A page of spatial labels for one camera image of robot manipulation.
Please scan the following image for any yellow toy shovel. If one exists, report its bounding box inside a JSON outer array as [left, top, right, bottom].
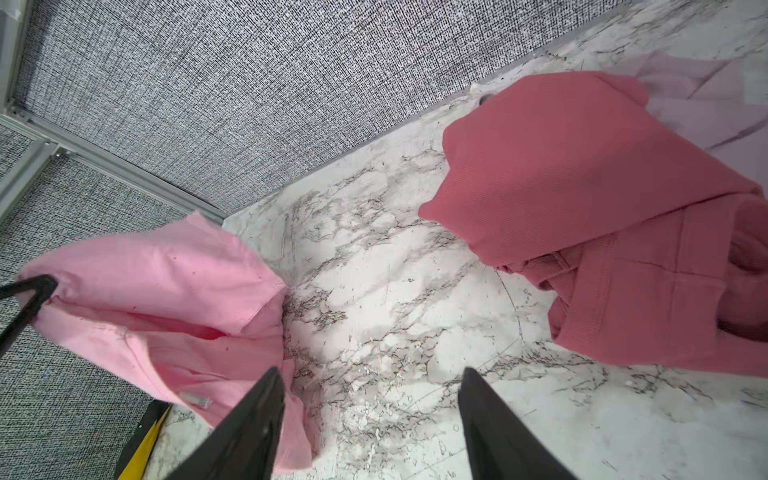
[[114, 401, 171, 480]]

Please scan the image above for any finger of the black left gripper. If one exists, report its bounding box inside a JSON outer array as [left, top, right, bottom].
[[1, 275, 58, 356]]

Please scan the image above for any light pink cloth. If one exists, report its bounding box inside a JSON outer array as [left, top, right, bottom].
[[16, 210, 322, 475]]

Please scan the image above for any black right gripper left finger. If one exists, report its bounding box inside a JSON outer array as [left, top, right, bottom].
[[167, 367, 285, 480]]

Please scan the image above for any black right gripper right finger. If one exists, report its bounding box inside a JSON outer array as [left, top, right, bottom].
[[458, 368, 576, 480]]

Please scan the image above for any pale mauve cloth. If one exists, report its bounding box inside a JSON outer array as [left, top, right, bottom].
[[605, 51, 767, 188]]

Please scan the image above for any dark pink cloth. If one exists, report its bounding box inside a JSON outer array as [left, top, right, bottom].
[[419, 71, 767, 377]]

